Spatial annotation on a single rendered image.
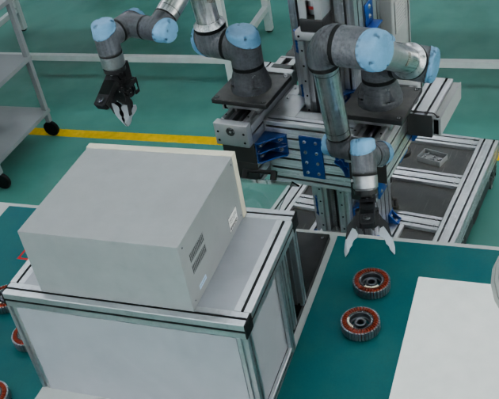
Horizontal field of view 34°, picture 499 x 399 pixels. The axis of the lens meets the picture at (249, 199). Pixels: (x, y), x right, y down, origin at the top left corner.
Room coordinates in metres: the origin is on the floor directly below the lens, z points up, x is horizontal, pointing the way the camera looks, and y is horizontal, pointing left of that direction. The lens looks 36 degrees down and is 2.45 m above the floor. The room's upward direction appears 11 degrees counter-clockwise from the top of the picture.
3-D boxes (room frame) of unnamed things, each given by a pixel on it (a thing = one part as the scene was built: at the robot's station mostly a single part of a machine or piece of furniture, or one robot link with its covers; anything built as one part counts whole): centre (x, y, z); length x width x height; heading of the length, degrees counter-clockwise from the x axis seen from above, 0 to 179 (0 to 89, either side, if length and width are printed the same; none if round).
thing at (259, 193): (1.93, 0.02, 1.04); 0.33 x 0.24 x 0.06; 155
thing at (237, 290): (1.71, 0.28, 1.09); 0.68 x 0.44 x 0.05; 65
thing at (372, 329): (1.64, -0.25, 0.77); 0.11 x 0.11 x 0.04
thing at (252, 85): (2.66, -0.08, 1.09); 0.15 x 0.15 x 0.10
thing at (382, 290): (1.80, -0.31, 0.77); 0.11 x 0.11 x 0.04
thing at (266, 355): (1.50, 0.02, 0.91); 0.28 x 0.03 x 0.32; 155
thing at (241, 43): (2.67, -0.08, 1.20); 0.13 x 0.12 x 0.14; 49
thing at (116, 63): (2.37, 0.34, 1.37); 0.08 x 0.08 x 0.05
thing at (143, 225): (1.71, 0.29, 1.22); 0.44 x 0.39 x 0.20; 65
